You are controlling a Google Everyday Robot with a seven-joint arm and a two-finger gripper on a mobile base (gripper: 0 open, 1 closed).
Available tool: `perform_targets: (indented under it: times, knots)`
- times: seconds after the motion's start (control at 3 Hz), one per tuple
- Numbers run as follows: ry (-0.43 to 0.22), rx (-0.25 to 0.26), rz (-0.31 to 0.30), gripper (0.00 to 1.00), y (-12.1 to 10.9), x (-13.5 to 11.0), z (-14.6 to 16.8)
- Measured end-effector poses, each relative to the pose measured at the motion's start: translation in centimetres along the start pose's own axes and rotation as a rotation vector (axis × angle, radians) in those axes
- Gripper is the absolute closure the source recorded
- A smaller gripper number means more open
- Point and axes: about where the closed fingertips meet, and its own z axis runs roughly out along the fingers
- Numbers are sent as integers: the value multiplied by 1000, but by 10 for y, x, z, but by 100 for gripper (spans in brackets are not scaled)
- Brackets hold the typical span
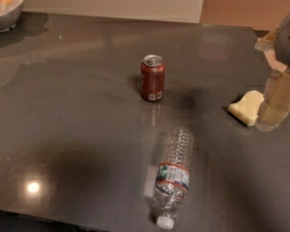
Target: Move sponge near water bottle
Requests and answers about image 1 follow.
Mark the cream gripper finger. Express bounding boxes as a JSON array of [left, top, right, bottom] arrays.
[[255, 68, 290, 131], [254, 29, 286, 73]]

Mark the yellow sponge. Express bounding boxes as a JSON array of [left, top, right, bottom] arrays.
[[227, 90, 264, 127]]

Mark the clear plastic water bottle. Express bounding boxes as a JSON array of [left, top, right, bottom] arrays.
[[152, 127, 194, 230]]

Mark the red soda can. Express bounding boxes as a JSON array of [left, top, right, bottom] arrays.
[[141, 54, 165, 102]]

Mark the silver metal bowl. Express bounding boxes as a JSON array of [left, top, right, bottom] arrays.
[[0, 2, 24, 33]]

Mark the white paper napkin in bowl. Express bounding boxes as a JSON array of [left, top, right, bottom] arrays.
[[0, 0, 25, 17]]

